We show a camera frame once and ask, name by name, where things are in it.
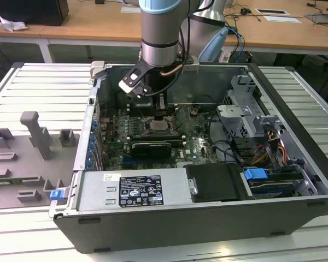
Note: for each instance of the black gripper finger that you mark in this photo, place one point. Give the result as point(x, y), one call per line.
point(160, 113)

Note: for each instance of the silver CPU with green edge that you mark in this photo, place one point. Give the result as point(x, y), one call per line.
point(158, 125)

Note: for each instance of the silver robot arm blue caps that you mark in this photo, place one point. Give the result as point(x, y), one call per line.
point(158, 32)

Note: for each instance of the black RAM slot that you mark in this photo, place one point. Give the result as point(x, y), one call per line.
point(171, 106)
point(175, 139)
point(171, 111)
point(175, 135)

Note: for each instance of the CPU socket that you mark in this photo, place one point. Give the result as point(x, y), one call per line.
point(172, 127)

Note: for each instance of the black graphics card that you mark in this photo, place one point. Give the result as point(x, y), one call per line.
point(150, 150)

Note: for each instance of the silver finned chipset heatsink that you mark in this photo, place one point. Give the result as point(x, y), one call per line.
point(202, 144)

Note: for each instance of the green motherboard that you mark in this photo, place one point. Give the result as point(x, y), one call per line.
point(196, 157)

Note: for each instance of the small white box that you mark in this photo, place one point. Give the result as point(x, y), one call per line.
point(224, 56)

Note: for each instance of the grey metal disk bay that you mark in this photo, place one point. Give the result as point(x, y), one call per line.
point(235, 117)

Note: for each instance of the black power supply label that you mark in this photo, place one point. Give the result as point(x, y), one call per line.
point(140, 191)

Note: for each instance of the small white barcode sticker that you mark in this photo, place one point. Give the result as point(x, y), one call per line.
point(111, 178)

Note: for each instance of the black plastic shroud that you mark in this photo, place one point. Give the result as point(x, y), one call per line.
point(216, 183)

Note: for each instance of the grey metal power supply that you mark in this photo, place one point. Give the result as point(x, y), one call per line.
point(98, 191)

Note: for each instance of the light wooden desk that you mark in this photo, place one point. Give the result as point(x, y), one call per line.
point(71, 27)

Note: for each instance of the hard disk in blue carrier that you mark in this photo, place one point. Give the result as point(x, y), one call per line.
point(254, 174)

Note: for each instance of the black open PC case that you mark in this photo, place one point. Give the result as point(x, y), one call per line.
point(180, 232)

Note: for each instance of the blue plastic case latch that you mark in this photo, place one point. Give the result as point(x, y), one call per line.
point(56, 195)

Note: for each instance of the white paper sheet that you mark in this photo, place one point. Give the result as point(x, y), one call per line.
point(282, 19)

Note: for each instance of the black desktop computer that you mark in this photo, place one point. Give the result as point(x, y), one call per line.
point(30, 11)

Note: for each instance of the grey parts rack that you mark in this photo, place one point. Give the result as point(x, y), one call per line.
point(16, 163)

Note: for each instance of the crumpled white paper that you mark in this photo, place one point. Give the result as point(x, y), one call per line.
point(12, 24)

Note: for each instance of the green RAM stick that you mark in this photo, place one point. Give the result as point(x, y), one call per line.
point(13, 180)

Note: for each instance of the clear glass pad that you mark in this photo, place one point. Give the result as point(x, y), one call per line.
point(322, 19)

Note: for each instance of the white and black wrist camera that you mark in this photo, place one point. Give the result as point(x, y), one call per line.
point(132, 83)

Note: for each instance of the grey metal drive bracket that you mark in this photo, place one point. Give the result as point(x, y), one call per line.
point(270, 120)

